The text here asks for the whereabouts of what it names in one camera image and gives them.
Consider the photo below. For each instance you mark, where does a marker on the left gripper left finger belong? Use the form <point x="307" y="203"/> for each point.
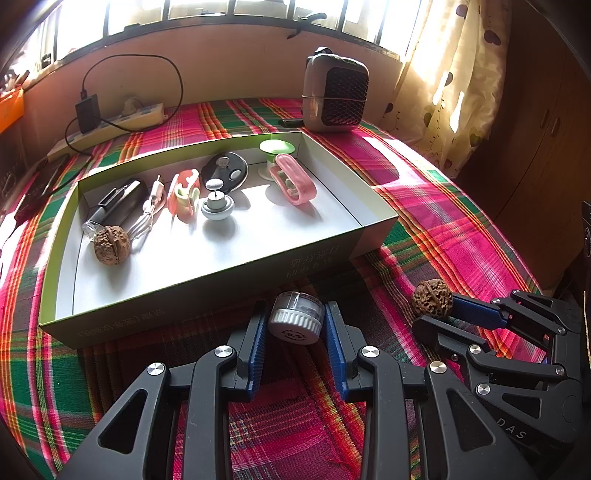
<point x="136" y="438"/>

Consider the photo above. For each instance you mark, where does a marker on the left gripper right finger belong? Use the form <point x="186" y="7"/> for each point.
<point x="458" y="437"/>

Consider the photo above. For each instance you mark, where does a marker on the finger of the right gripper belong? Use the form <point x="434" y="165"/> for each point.
<point x="466" y="345"/>
<point x="535" y="318"/>

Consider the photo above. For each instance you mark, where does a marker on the brown walnut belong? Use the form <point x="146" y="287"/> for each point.
<point x="433" y="298"/>
<point x="111" y="245"/>

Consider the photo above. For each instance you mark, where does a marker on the small clear silver jar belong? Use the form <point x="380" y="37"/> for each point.
<point x="297" y="317"/>

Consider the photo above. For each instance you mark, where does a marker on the black bike light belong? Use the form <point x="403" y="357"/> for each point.
<point x="114" y="208"/>

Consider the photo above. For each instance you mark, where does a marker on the white grey knob stand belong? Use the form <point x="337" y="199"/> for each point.
<point x="217" y="206"/>

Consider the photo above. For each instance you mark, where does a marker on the black oval remote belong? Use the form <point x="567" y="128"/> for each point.
<point x="229" y="167"/>

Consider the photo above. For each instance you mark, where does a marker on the green top white stand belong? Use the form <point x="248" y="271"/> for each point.
<point x="271" y="148"/>

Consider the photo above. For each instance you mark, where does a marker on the plaid bedspread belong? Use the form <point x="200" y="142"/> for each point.
<point x="297" y="427"/>

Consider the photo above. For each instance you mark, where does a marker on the green white cardboard box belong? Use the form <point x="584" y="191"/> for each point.
<point x="186" y="266"/>

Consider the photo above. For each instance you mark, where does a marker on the yellow spotted curtain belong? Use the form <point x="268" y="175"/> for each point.
<point x="451" y="85"/>

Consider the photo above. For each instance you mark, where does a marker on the small white black heater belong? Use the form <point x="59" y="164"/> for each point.
<point x="335" y="93"/>

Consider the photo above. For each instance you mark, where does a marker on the black smartphone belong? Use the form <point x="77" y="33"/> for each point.
<point x="44" y="182"/>

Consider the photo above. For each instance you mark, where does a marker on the white power strip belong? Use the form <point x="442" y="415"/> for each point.
<point x="142" y="118"/>

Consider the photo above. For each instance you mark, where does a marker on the black charger adapter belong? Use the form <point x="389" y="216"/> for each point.
<point x="88" y="112"/>

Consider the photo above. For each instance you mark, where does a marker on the orange box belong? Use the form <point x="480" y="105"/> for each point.
<point x="11" y="108"/>

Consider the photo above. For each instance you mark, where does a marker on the window frame bars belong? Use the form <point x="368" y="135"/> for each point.
<point x="57" y="29"/>

